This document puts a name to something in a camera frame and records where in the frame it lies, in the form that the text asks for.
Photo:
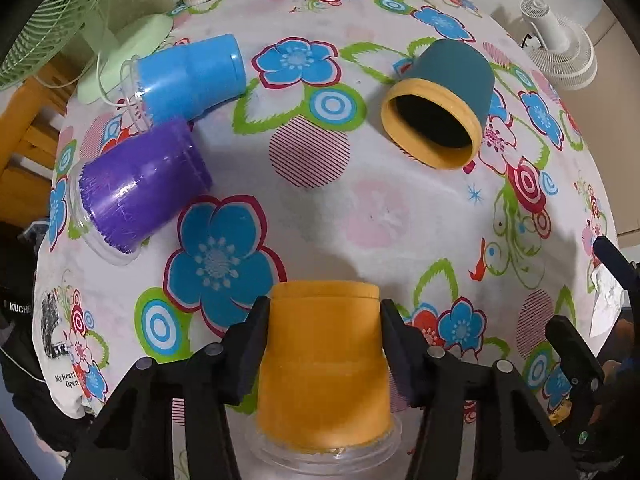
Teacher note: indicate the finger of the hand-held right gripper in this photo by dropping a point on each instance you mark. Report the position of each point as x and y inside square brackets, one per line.
[617, 265]
[572, 347]

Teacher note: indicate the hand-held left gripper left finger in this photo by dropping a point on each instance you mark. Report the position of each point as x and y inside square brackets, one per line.
[251, 352]

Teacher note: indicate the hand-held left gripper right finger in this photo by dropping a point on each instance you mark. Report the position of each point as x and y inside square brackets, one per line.
[401, 357]

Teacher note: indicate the orange plastic cup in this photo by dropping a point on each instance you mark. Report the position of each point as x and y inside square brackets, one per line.
[322, 360]

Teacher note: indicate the purple plastic cup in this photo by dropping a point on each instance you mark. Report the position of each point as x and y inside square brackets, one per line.
[142, 187]

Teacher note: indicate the teal cup with yellow rim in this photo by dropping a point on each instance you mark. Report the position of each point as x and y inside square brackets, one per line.
[452, 72]

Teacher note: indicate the blue plastic cup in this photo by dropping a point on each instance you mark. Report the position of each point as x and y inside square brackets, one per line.
[192, 77]

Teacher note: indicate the floral tablecloth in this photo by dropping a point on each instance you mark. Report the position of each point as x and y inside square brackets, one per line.
[360, 220]

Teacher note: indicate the white desk fan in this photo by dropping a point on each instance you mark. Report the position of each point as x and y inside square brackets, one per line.
[560, 42]

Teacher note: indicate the wooden chair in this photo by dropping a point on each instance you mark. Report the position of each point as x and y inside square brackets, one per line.
[30, 130]

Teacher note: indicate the green desk fan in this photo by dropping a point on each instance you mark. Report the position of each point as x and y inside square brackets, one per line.
[55, 10]

